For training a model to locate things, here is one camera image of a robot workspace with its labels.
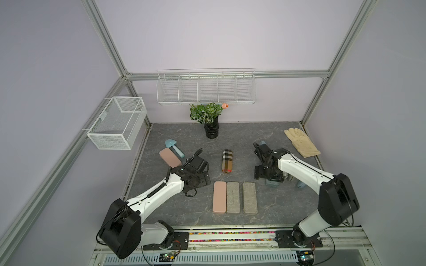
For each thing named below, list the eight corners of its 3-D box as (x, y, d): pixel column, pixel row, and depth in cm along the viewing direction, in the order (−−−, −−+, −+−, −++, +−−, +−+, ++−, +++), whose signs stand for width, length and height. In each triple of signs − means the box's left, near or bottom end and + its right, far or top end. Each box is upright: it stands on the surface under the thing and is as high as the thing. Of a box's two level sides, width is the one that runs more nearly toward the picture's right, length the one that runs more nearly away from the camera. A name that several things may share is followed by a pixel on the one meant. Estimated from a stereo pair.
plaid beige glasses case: (222, 173, 97) (222, 170, 95) (221, 152, 107) (221, 149, 104) (233, 173, 97) (233, 170, 95) (232, 152, 107) (232, 149, 104)
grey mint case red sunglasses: (227, 213, 83) (227, 211, 80) (226, 184, 93) (226, 182, 90) (240, 213, 83) (241, 211, 80) (238, 184, 93) (239, 182, 90)
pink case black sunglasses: (212, 213, 83) (212, 211, 81) (213, 183, 93) (213, 180, 91) (227, 213, 83) (227, 211, 81) (226, 183, 93) (226, 180, 91)
